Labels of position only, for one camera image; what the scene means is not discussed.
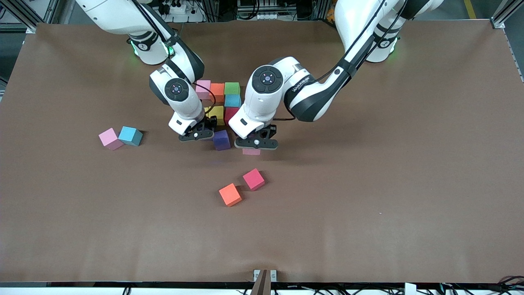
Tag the crimson foam cube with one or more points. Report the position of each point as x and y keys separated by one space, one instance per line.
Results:
x=231 y=114
x=254 y=179

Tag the purple foam cube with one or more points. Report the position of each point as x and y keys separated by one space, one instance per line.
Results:
x=221 y=141

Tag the blue foam cube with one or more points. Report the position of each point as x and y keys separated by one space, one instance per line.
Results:
x=232 y=100
x=129 y=135

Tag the pink foam cube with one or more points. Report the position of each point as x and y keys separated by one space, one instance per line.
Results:
x=251 y=151
x=109 y=138
x=204 y=93

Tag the orange foam cube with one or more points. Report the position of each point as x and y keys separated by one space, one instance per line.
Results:
x=217 y=92
x=229 y=194

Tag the green foam cube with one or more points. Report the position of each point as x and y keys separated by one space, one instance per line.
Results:
x=231 y=88

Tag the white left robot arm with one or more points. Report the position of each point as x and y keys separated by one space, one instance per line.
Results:
x=262 y=102

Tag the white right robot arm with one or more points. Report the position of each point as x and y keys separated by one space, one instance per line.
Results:
x=180 y=102

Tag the white power strip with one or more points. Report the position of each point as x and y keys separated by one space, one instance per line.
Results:
x=262 y=17
x=180 y=10

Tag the table cover sheet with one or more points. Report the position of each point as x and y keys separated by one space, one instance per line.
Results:
x=327 y=229

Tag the orange crumpled bag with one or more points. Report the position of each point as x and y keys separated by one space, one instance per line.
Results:
x=330 y=16

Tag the white label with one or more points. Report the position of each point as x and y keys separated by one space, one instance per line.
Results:
x=410 y=289

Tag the white metal bracket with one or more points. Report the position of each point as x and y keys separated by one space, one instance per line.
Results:
x=257 y=273

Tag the aluminium frame post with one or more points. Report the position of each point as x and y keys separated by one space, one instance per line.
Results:
x=262 y=287

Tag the aluminium frame profile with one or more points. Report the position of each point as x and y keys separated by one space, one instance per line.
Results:
x=32 y=29
x=505 y=11

